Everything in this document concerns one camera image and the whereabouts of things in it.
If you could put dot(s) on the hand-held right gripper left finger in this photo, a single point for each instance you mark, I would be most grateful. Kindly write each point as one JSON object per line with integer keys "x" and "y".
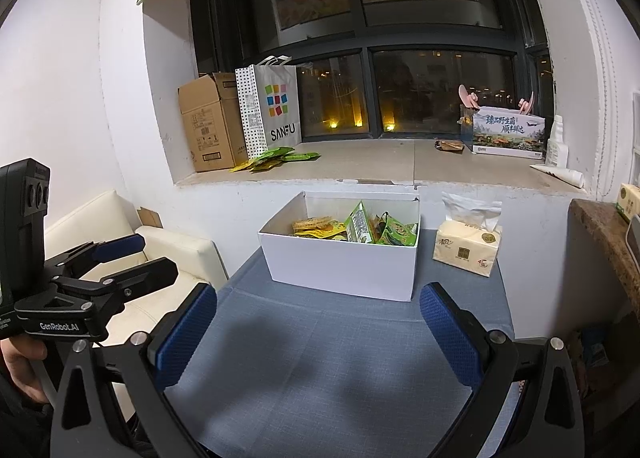
{"x": 187, "y": 333}

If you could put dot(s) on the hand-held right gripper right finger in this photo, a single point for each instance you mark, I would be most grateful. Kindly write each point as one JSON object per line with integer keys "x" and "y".
{"x": 450, "y": 333}

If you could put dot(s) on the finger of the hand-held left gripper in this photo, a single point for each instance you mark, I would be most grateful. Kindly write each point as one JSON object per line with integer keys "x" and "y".
{"x": 120, "y": 245}
{"x": 155, "y": 273}

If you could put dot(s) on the green patterned snack packet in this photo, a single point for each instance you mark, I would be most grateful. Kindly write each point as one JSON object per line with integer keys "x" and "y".
{"x": 400, "y": 233}

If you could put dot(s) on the white cardboard box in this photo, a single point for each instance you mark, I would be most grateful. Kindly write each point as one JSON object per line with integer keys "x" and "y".
{"x": 340, "y": 268}

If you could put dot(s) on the green white snack packet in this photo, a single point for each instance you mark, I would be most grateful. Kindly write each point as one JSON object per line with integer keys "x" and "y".
{"x": 357, "y": 223}

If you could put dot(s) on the orange cracker packet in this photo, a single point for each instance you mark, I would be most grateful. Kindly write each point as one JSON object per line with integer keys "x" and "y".
{"x": 317, "y": 225}

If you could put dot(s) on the person's left forearm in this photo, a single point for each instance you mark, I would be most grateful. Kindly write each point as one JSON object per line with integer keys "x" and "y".
{"x": 15, "y": 428}

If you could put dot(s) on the person's left hand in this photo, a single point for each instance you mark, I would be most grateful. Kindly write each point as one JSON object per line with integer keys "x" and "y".
{"x": 20, "y": 363}

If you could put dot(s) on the cream sofa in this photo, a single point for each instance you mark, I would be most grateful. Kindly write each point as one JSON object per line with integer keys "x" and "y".
{"x": 165, "y": 248}

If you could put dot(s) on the flat cardboard piece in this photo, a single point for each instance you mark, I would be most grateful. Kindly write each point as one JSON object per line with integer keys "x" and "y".
{"x": 150, "y": 218}

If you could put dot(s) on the cream tissue pack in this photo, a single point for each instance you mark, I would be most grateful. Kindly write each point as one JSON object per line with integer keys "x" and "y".
{"x": 465, "y": 250}

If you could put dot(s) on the blue tablecloth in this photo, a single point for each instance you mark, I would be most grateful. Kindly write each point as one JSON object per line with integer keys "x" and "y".
{"x": 325, "y": 363}

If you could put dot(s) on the printed plastic bag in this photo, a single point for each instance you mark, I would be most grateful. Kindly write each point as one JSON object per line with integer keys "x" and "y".
{"x": 592, "y": 348}

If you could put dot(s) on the brown cardboard box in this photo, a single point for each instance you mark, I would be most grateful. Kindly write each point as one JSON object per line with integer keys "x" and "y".
{"x": 210, "y": 133}

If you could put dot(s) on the pile of green snack packets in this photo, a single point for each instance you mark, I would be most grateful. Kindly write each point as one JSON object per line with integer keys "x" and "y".
{"x": 270, "y": 158}

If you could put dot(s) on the brown stone counter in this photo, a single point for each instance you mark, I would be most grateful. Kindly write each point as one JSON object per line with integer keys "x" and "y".
{"x": 600, "y": 233}

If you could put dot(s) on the brown snack packet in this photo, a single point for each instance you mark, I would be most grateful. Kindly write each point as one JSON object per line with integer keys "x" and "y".
{"x": 450, "y": 145}

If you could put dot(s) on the rolled white paper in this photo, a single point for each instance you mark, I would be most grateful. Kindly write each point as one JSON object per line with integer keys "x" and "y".
{"x": 560, "y": 175}

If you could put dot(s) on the printed white carton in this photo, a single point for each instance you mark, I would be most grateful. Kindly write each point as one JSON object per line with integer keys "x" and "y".
{"x": 505, "y": 138}

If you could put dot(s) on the dark blue bag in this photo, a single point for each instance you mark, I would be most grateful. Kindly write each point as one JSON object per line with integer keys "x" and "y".
{"x": 466, "y": 120}

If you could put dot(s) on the white bottle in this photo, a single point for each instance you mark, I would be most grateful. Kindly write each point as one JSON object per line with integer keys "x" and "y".
{"x": 556, "y": 148}

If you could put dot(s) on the green cream tissue box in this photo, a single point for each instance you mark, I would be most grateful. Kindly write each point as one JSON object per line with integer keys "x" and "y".
{"x": 629, "y": 203}

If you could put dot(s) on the white shopping bag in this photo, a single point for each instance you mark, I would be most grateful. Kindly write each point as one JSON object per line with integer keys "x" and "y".
{"x": 280, "y": 73}

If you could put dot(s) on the pink plastic item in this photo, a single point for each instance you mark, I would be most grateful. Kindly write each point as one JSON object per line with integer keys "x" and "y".
{"x": 527, "y": 103}
{"x": 470, "y": 95}

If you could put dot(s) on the dark window frame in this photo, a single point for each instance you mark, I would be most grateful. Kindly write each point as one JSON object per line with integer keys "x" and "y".
{"x": 357, "y": 35}

